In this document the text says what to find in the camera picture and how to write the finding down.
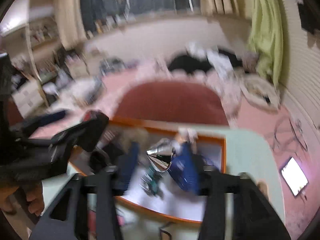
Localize silver foil packet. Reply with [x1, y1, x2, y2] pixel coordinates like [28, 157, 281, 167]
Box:
[146, 138, 176, 173]

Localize dark red patterned block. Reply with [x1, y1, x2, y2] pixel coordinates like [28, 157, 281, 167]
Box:
[76, 110, 109, 152]

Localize person's left hand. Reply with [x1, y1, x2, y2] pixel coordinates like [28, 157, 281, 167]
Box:
[1, 181, 44, 217]

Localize white drawer cabinet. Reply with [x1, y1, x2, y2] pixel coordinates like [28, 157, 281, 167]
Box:
[12, 79, 48, 118]

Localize glowing phone screen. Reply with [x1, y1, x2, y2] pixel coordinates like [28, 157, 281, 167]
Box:
[279, 157, 309, 198]

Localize blue tin box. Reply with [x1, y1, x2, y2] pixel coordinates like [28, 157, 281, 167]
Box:
[168, 142, 217, 182]

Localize orange cardboard box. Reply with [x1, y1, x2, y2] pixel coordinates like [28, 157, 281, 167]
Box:
[68, 116, 227, 224]

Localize dark red pillow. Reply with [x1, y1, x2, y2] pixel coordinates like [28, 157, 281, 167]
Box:
[114, 81, 229, 126]

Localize white louvered closet door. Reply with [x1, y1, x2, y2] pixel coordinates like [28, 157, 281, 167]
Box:
[279, 0, 319, 129]

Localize black and white clothes pile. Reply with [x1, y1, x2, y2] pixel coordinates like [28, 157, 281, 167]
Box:
[167, 46, 249, 75]

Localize green hanging cloth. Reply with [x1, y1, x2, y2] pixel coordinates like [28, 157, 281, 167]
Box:
[248, 0, 284, 87]

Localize black cable on bed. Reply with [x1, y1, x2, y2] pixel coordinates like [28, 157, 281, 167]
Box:
[267, 115, 309, 153]

